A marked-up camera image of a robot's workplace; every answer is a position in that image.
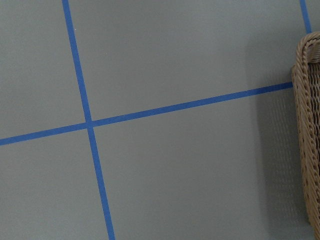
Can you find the brown wicker basket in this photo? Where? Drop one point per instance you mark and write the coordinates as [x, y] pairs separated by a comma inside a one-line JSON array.
[[305, 75]]

